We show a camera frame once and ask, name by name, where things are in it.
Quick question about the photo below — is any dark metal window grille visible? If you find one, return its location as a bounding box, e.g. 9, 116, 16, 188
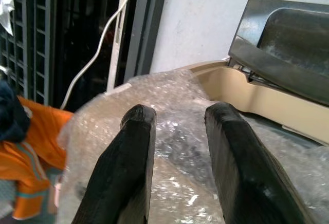
0, 0, 56, 106

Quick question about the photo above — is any clear bubble wrap sheet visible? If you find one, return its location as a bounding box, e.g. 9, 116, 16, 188
57, 70, 329, 224

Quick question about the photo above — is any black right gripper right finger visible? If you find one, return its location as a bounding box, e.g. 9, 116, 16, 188
205, 102, 318, 224

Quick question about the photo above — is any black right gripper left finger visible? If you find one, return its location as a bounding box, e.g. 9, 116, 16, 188
71, 104, 157, 224

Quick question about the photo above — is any orange garment with teal stripes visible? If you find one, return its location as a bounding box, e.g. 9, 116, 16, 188
0, 96, 75, 220

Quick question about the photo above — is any white cable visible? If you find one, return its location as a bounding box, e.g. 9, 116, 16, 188
59, 0, 139, 110

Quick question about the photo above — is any white plastic bag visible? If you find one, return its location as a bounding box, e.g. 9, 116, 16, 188
0, 0, 16, 36

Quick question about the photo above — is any dark grey washer lid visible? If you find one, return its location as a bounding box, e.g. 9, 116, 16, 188
228, 0, 329, 106

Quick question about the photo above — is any dark navy garment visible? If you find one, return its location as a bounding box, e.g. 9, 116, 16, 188
0, 80, 31, 142

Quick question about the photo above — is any dark grey door frame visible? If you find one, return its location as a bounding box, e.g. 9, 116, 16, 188
128, 0, 170, 77

